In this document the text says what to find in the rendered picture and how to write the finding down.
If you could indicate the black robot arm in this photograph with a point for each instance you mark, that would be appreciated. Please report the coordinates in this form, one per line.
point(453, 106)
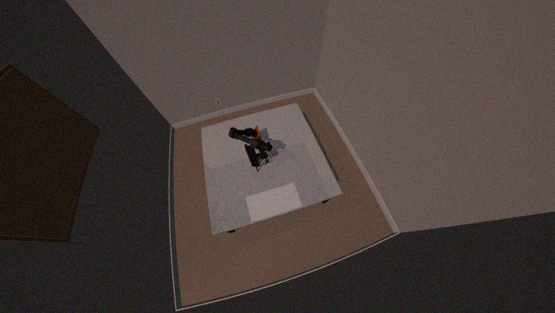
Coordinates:
point(256, 143)

